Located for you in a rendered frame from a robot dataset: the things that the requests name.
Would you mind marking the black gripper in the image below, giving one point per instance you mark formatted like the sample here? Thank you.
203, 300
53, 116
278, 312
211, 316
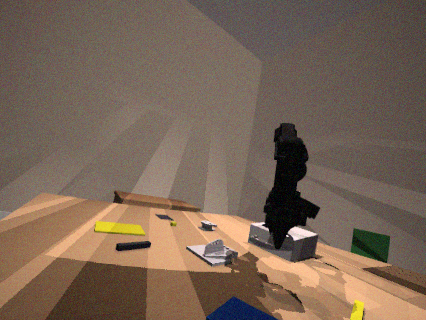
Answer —
282, 217

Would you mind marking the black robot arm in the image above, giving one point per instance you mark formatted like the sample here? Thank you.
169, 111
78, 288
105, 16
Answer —
291, 156

